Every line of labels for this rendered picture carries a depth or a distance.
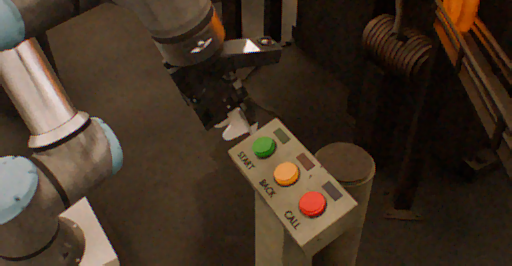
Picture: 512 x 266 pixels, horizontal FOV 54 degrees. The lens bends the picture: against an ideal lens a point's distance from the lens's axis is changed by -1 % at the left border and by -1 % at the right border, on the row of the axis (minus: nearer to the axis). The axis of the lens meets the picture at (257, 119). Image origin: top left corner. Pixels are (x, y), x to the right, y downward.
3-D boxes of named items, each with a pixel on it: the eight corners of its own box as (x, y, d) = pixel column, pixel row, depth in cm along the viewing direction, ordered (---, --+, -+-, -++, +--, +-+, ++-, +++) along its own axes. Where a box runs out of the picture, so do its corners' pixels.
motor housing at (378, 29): (369, 143, 178) (396, 6, 143) (413, 183, 163) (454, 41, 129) (340, 156, 173) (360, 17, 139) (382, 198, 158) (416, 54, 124)
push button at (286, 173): (291, 163, 85) (288, 157, 84) (304, 177, 83) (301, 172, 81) (272, 176, 85) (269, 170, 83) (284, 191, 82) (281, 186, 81)
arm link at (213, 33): (196, -11, 69) (228, 18, 62) (209, 16, 72) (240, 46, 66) (141, 24, 68) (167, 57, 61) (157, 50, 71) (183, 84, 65)
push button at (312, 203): (316, 191, 80) (314, 185, 79) (331, 208, 78) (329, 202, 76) (296, 206, 80) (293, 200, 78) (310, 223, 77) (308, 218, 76)
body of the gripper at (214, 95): (188, 107, 79) (154, 53, 70) (233, 77, 80) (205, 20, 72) (209, 135, 74) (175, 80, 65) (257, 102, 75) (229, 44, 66)
